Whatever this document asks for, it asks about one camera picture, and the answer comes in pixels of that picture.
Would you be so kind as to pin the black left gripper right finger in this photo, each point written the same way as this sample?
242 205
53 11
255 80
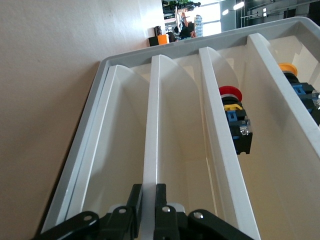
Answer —
162 220

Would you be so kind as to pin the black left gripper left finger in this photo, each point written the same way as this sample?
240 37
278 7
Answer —
132 220

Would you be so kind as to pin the red push button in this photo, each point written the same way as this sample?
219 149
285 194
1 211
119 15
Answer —
237 120

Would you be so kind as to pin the white drawer cabinet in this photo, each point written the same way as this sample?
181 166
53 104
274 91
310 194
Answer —
125 56

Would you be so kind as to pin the yellow push button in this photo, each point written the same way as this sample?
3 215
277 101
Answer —
288 68

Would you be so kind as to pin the orange and black box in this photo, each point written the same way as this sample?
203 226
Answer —
162 40

